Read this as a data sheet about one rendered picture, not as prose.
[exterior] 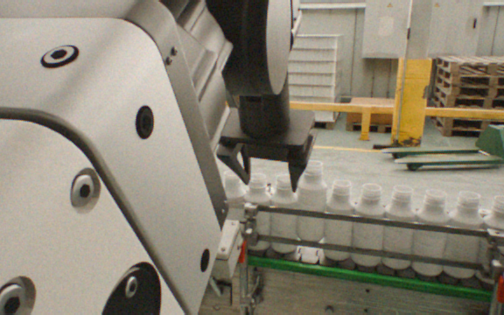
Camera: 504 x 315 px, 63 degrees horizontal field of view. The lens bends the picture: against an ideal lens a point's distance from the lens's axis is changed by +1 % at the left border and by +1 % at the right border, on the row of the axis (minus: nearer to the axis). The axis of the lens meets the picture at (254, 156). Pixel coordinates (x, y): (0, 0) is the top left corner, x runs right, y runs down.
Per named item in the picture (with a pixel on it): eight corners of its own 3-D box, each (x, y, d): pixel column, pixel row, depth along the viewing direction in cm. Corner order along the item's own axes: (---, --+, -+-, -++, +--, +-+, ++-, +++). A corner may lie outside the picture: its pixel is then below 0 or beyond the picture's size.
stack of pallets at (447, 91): (428, 118, 692) (436, 55, 661) (500, 122, 665) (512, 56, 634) (438, 136, 576) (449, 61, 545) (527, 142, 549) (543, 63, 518)
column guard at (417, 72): (419, 143, 538) (430, 57, 505) (423, 151, 507) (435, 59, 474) (388, 142, 548) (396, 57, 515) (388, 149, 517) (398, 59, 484)
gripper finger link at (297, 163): (265, 166, 55) (259, 108, 49) (318, 173, 53) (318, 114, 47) (249, 202, 51) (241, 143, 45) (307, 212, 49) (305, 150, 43)
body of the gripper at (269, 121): (234, 115, 51) (226, 60, 46) (315, 123, 48) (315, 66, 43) (215, 147, 47) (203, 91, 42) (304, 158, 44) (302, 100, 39)
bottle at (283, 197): (266, 243, 92) (266, 174, 88) (290, 239, 95) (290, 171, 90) (277, 256, 87) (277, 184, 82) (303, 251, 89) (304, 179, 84)
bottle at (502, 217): (469, 268, 84) (482, 192, 79) (502, 271, 82) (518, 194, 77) (478, 284, 78) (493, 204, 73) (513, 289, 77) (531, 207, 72)
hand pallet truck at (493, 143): (496, 153, 498) (514, 54, 463) (528, 168, 447) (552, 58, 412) (378, 157, 485) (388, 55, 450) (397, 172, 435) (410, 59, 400)
